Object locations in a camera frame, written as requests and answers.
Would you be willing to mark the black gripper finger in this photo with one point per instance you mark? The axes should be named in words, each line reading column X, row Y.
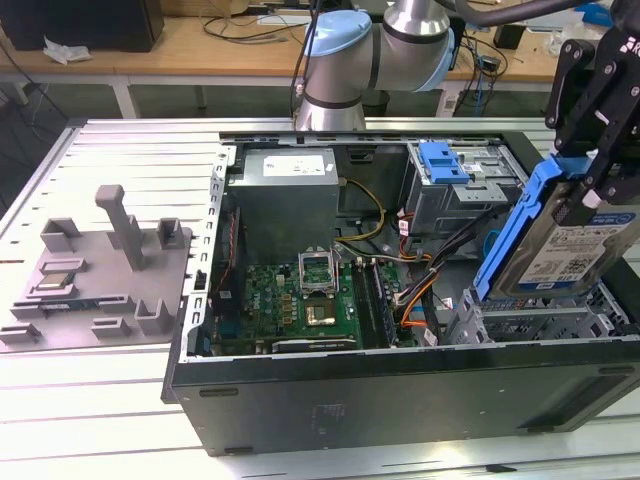
column 607, row 130
column 570, row 90

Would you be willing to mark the hard disk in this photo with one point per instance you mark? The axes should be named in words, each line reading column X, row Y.
column 565, row 260

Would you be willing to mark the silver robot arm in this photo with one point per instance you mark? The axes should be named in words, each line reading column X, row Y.
column 340, row 75

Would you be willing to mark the silver disk bay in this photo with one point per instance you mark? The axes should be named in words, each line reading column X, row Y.
column 465, row 310

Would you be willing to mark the clear plastic bags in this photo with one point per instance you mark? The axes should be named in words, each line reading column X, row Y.
column 552, row 45

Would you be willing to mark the blue box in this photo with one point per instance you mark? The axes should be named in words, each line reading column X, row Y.
column 597, row 15

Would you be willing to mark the small black box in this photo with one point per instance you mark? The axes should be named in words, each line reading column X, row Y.
column 509, row 37

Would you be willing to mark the blue plastic drive latch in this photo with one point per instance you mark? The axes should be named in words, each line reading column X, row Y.
column 442, row 162

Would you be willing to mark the silver drive cage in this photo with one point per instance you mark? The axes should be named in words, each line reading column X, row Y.
column 435, row 210

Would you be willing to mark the black waste bin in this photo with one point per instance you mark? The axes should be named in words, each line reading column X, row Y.
column 375, row 102

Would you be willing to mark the installed RAM stick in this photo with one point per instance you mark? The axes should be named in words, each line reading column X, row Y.
column 384, row 310

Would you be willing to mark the metal locking lever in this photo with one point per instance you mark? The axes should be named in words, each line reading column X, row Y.
column 338, row 275

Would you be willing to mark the black RAM slot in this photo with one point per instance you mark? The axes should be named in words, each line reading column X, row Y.
column 366, row 310

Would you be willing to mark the grey power supply unit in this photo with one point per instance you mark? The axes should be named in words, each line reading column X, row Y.
column 285, row 210

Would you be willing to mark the CPU socket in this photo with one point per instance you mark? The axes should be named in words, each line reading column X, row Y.
column 320, row 314

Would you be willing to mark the black graphics card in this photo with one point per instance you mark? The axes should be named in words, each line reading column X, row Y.
column 315, row 345

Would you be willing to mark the green motherboard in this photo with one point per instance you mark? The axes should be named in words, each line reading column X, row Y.
column 270, row 300

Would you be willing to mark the black PC case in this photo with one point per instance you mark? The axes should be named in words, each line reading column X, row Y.
column 350, row 400

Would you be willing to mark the wooden desk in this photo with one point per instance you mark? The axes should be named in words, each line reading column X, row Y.
column 175, row 55

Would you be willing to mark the grey parts rack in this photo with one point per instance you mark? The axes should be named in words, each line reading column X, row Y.
column 165, row 280

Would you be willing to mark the large black box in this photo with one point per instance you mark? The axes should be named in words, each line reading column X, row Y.
column 80, row 25

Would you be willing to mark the crumpled white plastic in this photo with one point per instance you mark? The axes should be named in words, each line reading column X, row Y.
column 65, row 50

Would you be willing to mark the spare RAM stick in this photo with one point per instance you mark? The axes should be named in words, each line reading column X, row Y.
column 70, row 305

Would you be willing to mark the spare CPU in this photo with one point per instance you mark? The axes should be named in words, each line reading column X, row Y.
column 55, row 282

